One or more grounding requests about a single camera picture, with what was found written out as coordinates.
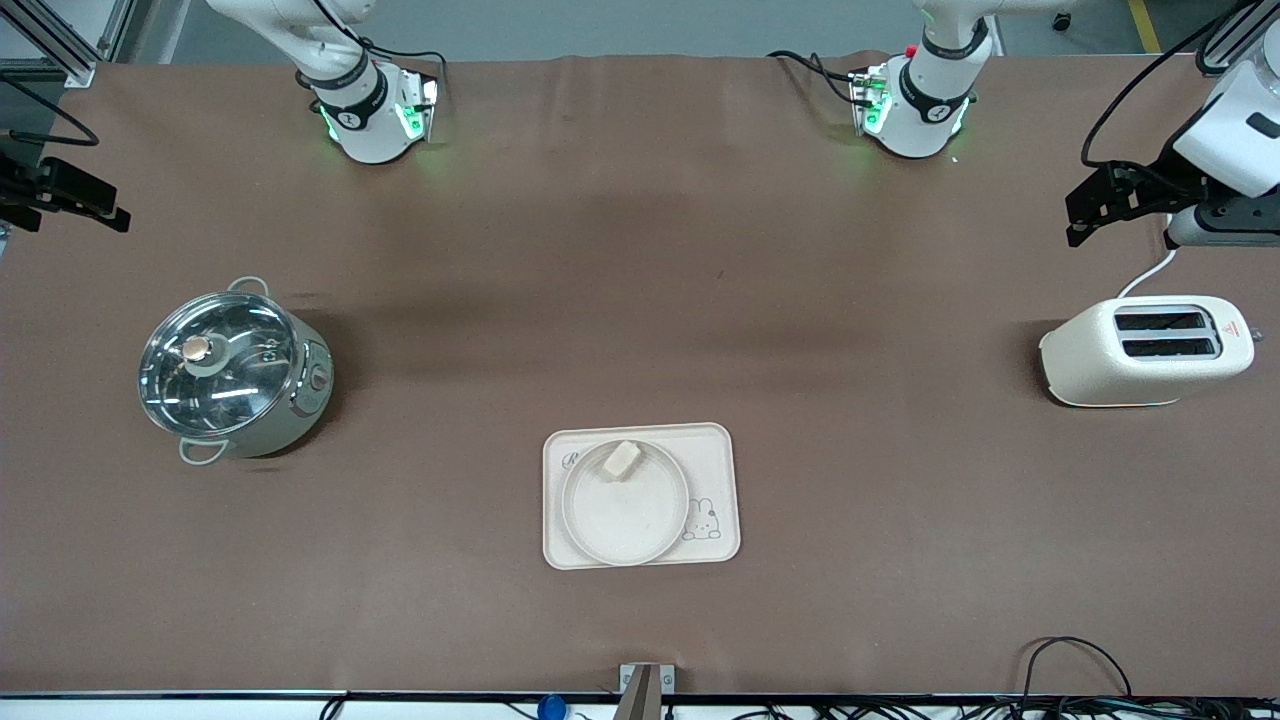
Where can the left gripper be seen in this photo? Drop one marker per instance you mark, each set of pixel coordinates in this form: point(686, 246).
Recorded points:
point(1157, 180)

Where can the white steamed bun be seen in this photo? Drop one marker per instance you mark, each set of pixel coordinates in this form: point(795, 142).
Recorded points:
point(621, 460)

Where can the round cream plate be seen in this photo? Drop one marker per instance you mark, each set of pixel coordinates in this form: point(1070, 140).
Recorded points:
point(625, 515)

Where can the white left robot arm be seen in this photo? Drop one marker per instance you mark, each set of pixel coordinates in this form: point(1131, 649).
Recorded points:
point(925, 110)

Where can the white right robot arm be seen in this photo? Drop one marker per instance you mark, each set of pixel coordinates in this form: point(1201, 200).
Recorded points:
point(360, 130)

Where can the cream two-slot toaster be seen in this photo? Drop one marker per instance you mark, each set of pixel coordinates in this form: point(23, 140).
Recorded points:
point(1110, 370)

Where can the glass pot lid with knob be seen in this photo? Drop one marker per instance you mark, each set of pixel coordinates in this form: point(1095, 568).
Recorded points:
point(215, 365)

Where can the pale green electric cooking pot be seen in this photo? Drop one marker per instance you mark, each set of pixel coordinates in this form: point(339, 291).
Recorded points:
point(300, 405)

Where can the brown table cover mat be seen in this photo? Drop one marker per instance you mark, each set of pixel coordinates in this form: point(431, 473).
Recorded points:
point(800, 300)

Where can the cream rabbit print tray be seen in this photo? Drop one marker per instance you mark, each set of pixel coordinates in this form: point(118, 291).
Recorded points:
point(715, 470)

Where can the small blue round object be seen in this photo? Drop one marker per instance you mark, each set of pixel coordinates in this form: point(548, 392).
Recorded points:
point(551, 708)

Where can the aluminium frame profile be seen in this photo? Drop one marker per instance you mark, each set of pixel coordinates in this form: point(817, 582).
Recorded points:
point(50, 40)
point(1225, 40)

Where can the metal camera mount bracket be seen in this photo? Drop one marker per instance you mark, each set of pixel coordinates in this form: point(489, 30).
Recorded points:
point(645, 690)

